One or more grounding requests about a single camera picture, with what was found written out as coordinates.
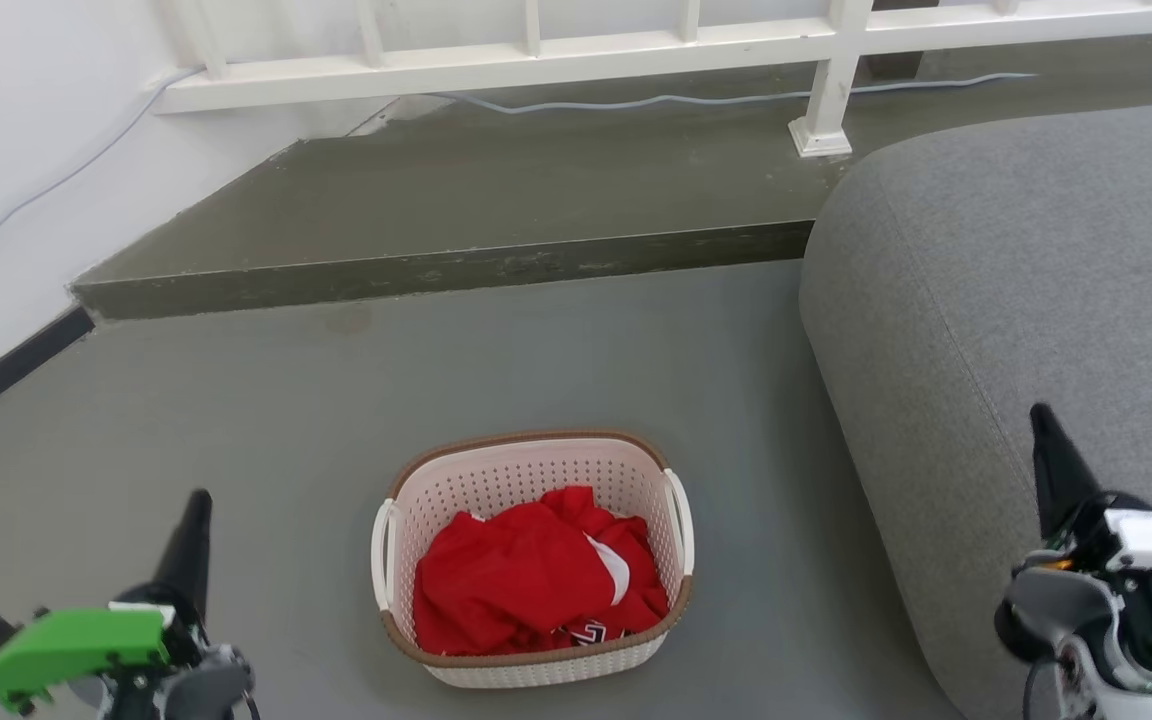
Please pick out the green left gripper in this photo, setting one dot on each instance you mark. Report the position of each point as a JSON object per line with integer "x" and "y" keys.
{"x": 76, "y": 645}

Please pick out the white perforated laundry basket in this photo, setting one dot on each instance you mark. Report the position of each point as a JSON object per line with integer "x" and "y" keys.
{"x": 536, "y": 470}

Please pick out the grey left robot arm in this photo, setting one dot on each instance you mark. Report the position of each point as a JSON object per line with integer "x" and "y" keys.
{"x": 206, "y": 690}

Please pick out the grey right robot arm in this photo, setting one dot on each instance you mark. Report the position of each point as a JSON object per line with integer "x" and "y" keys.
{"x": 1066, "y": 600}

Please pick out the grey fabric sofa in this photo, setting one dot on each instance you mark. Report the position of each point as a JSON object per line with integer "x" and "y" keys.
{"x": 986, "y": 300}

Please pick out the red jersey garment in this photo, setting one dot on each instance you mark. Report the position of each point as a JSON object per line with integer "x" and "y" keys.
{"x": 516, "y": 580}

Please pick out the white slatted railing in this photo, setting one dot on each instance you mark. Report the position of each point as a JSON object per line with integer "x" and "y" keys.
{"x": 536, "y": 60}

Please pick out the black wall baseboard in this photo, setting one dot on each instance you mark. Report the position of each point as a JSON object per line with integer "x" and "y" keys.
{"x": 6, "y": 370}

